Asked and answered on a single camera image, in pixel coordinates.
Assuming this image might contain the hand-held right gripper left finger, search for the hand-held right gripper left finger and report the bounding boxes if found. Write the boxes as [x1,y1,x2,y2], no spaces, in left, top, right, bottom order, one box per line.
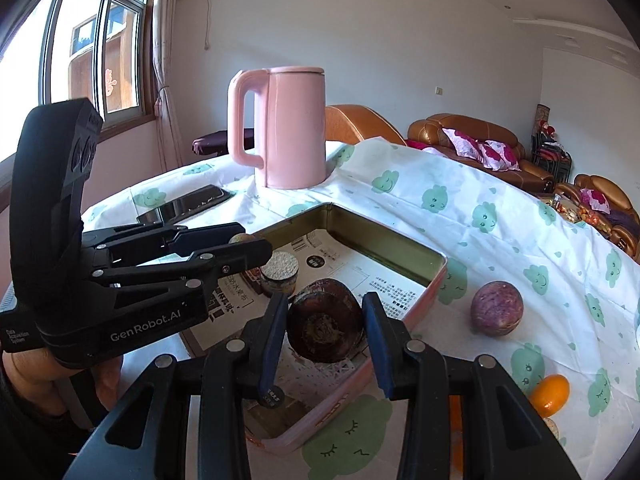
[62,291,291,480]

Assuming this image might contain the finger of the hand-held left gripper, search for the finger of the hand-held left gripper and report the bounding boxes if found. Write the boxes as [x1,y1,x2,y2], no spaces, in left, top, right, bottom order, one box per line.
[82,222,246,266]
[90,239,273,311]

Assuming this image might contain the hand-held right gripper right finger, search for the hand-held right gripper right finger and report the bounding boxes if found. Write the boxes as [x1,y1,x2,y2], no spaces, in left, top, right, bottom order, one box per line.
[361,291,583,480]

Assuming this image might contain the pink metal tin box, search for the pink metal tin box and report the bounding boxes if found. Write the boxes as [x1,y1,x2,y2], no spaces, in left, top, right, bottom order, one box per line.
[177,202,449,456]

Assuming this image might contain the orange tangerine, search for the orange tangerine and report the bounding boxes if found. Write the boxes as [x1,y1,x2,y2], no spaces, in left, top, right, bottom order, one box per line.
[529,375,571,418]
[449,395,465,472]

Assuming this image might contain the purple passion fruit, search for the purple passion fruit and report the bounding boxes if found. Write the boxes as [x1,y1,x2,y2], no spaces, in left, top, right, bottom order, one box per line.
[470,280,525,337]

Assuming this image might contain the person's left forearm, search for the person's left forearm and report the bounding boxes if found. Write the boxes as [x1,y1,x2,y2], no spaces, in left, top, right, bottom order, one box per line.
[0,402,101,480]

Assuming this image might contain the person's left hand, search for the person's left hand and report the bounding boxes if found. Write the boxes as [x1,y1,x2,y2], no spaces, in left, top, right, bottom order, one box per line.
[0,347,123,431]

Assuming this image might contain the black smartphone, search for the black smartphone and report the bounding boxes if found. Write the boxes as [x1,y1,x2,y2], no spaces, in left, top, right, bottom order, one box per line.
[136,184,235,226]

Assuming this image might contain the printed paper leaflet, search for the printed paper leaflet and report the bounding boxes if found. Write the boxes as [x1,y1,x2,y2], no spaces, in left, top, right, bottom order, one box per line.
[200,225,426,411]

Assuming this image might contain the stool with purple cushion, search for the stool with purple cushion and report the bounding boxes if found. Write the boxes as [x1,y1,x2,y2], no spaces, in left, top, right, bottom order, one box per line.
[192,129,256,157]

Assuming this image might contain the pink electric kettle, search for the pink electric kettle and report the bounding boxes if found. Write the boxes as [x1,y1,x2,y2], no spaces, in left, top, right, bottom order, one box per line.
[227,66,328,191]

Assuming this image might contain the pink curtain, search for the pink curtain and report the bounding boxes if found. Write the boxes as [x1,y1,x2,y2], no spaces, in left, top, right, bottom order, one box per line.
[150,0,186,173]

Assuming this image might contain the window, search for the window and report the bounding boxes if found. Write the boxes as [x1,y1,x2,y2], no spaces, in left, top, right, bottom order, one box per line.
[0,0,156,161]

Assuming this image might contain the brown leather chair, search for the brown leather chair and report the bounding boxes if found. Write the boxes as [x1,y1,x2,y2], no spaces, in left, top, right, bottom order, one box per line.
[325,105,407,147]

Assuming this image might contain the white magenta floral pillow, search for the white magenta floral pillow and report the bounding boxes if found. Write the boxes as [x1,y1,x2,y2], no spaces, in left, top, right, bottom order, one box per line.
[477,140,521,172]
[582,187,608,213]
[442,127,483,163]

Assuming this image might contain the brown leather sofa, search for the brown leather sofa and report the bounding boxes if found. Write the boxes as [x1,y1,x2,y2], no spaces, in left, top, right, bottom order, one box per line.
[407,113,556,193]

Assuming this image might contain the cluttered coffee table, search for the cluttered coffee table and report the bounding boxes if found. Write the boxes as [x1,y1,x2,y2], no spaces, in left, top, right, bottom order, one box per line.
[540,192,613,233]

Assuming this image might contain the stacked dark chairs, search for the stacked dark chairs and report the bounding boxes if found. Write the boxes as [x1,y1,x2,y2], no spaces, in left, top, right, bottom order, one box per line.
[531,130,573,183]

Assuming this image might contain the brown leather armchair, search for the brown leather armchair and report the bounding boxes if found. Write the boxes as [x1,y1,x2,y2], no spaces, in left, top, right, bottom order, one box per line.
[555,174,640,261]

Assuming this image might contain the beige air conditioner hose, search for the beige air conditioner hose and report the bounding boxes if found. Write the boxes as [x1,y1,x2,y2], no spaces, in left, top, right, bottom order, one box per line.
[175,0,217,52]

